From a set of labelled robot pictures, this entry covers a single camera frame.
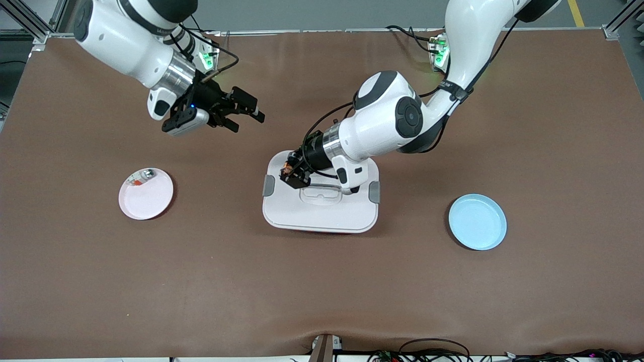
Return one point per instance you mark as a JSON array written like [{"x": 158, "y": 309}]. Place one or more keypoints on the brown table mat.
[{"x": 322, "y": 291}]

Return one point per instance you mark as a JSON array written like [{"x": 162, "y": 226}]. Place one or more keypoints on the white lidded storage box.
[{"x": 322, "y": 216}]

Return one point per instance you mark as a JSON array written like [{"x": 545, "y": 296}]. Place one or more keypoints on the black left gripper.
[{"x": 314, "y": 152}]

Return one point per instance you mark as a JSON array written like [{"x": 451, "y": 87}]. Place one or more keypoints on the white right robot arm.
[{"x": 121, "y": 45}]

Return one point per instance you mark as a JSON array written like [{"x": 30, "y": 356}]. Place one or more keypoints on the pink round plate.
[{"x": 146, "y": 201}]

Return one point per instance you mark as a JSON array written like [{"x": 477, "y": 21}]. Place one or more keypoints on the black orange switch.
[{"x": 288, "y": 168}]

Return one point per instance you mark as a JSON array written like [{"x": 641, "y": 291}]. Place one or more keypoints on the blue round plate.
[{"x": 478, "y": 223}]

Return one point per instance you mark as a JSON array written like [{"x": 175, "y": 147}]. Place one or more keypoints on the white circuit breaker orange lever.
[{"x": 146, "y": 174}]

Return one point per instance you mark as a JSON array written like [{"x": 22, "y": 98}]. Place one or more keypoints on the small white mount device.
[{"x": 338, "y": 343}]

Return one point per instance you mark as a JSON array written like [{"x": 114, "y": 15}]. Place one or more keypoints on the silver table edge rail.
[{"x": 302, "y": 31}]

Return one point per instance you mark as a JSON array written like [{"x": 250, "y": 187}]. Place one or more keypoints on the brown camera mount post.
[{"x": 322, "y": 352}]

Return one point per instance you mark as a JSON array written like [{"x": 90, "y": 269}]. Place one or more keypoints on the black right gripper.
[{"x": 210, "y": 95}]

